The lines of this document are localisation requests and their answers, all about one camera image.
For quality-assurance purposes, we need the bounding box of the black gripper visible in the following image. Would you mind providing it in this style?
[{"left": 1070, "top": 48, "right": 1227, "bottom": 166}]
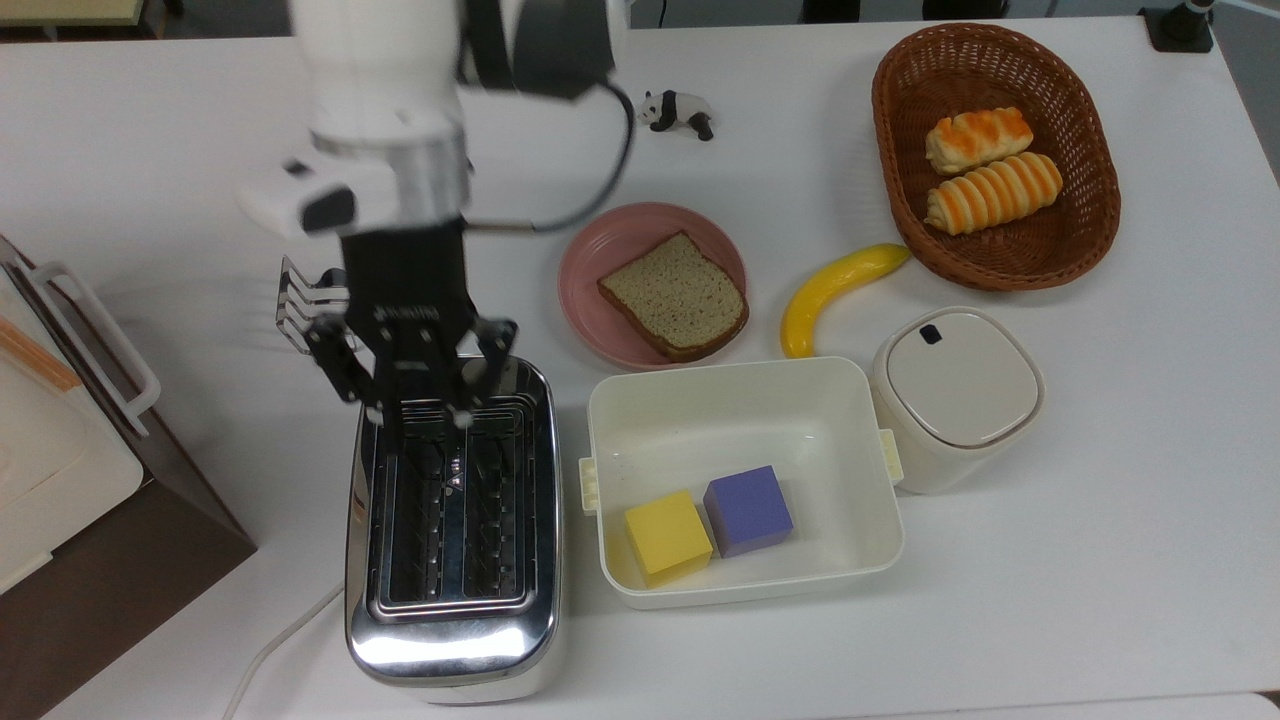
[{"left": 304, "top": 222, "right": 519, "bottom": 428}]

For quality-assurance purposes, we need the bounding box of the brown bread slice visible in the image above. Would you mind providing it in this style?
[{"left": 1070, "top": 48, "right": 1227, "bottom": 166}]
[{"left": 598, "top": 232, "right": 749, "bottom": 363}]

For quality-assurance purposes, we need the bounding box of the cream and chrome toaster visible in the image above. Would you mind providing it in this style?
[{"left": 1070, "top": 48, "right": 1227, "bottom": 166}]
[{"left": 345, "top": 355, "right": 563, "bottom": 706}]

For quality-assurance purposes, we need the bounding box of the short glazed bread roll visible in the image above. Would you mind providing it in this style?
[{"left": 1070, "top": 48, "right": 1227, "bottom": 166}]
[{"left": 925, "top": 107, "right": 1034, "bottom": 176}]

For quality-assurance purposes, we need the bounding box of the long striped bread roll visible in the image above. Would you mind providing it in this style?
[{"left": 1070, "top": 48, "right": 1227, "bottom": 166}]
[{"left": 924, "top": 152, "right": 1064, "bottom": 236}]

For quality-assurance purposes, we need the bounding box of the metal toast rack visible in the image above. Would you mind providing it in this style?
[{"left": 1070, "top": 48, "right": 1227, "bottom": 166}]
[{"left": 275, "top": 257, "right": 351, "bottom": 356}]

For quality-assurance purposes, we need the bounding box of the pink plate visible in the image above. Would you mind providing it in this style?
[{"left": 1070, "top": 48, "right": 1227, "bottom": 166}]
[{"left": 558, "top": 202, "right": 748, "bottom": 371}]

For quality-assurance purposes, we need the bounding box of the yellow cube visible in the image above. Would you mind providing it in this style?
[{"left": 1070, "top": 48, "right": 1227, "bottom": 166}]
[{"left": 624, "top": 490, "right": 714, "bottom": 588}]

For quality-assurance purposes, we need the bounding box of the white plastic storage box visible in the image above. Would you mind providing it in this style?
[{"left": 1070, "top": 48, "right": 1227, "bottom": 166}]
[{"left": 578, "top": 356, "right": 906, "bottom": 611}]

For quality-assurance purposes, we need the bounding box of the panda figurine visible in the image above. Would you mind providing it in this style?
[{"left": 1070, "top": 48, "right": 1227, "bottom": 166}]
[{"left": 640, "top": 89, "right": 716, "bottom": 142}]

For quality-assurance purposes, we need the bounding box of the purple cube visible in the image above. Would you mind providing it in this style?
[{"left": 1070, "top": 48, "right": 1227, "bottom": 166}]
[{"left": 703, "top": 465, "right": 795, "bottom": 559}]

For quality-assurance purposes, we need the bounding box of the dark brown wooden crate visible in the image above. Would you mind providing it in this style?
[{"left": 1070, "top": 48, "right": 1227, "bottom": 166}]
[{"left": 0, "top": 235, "right": 258, "bottom": 720}]

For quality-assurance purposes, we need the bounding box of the cream toy oven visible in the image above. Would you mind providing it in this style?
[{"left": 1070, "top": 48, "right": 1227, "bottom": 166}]
[{"left": 0, "top": 255, "right": 161, "bottom": 596}]

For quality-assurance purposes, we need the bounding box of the yellow banana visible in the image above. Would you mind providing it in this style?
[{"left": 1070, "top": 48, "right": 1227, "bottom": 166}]
[{"left": 780, "top": 243, "right": 913, "bottom": 359}]

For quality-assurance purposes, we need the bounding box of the white lidded canister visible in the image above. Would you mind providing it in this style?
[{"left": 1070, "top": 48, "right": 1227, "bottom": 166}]
[{"left": 872, "top": 306, "right": 1047, "bottom": 495}]

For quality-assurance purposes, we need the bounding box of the brown wicker basket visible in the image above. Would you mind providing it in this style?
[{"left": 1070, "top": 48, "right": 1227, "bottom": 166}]
[{"left": 871, "top": 23, "right": 1122, "bottom": 292}]

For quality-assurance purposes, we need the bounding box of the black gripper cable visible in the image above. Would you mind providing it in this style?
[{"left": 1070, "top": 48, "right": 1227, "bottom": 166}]
[{"left": 465, "top": 80, "right": 638, "bottom": 236}]

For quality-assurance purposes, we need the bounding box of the white toaster power cord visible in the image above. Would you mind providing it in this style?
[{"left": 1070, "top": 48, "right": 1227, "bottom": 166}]
[{"left": 222, "top": 585, "right": 346, "bottom": 720}]

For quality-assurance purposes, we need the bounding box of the black camera clamp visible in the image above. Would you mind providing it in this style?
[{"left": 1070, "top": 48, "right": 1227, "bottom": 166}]
[{"left": 1140, "top": 0, "right": 1216, "bottom": 53}]

